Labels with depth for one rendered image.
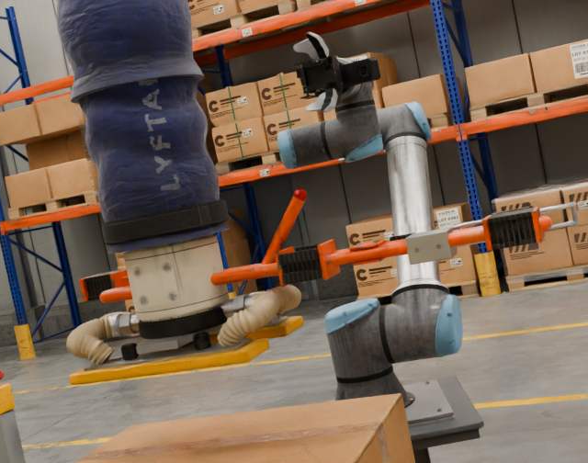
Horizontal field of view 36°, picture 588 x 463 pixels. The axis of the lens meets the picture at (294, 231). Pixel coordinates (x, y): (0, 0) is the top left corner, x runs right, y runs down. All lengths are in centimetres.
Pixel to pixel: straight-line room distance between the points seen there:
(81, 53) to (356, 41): 882
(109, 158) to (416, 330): 100
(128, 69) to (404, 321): 105
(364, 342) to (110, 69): 106
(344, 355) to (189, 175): 91
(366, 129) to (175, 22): 59
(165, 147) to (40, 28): 1077
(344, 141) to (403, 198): 47
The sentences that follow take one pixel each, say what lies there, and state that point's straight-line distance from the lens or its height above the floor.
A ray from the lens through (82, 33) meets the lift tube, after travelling 160.
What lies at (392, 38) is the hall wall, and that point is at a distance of 1023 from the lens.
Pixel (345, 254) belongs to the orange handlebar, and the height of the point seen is 125.
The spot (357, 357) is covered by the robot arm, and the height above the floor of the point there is 92.
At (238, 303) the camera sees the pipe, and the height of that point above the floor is 119.
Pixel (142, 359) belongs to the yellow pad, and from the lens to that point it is 159.
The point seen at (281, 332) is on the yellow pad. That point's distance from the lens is 166.
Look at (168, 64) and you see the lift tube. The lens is 159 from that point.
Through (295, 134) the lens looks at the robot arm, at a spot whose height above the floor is 149.
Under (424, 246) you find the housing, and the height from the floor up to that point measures 124.
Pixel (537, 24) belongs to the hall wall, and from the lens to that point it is 994.
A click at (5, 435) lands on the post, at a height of 87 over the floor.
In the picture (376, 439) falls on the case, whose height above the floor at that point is 93.
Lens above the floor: 138
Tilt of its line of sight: 3 degrees down
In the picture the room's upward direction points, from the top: 11 degrees counter-clockwise
